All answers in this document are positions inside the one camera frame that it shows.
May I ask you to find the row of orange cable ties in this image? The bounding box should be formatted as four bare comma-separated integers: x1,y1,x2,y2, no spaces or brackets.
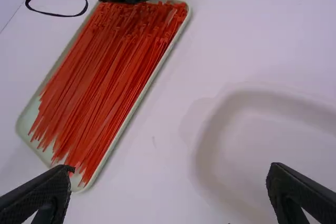
27,0,188,187

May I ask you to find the pale tray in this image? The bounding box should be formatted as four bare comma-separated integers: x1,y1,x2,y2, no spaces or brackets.
15,0,192,193

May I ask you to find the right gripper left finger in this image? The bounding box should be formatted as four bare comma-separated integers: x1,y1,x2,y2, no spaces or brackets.
0,165,76,224

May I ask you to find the white dish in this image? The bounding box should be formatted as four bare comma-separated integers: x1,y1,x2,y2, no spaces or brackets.
180,83,336,224

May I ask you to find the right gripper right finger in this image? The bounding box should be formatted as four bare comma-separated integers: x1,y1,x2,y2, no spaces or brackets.
266,162,336,224

